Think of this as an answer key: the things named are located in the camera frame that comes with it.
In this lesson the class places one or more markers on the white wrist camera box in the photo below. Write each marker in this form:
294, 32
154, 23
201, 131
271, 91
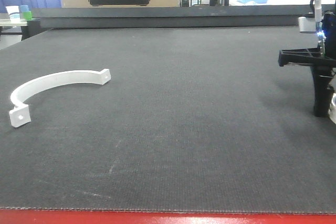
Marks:
307, 25

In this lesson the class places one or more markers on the white curved pipe clamp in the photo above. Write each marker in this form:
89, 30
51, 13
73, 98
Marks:
20, 114

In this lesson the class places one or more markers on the blue small cup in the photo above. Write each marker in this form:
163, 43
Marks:
24, 8

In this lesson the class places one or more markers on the white paper cup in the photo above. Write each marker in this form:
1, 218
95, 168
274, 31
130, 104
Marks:
13, 12

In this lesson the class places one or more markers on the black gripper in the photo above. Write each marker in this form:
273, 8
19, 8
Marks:
322, 63

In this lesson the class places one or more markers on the green small cup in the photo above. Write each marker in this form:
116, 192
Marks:
27, 15

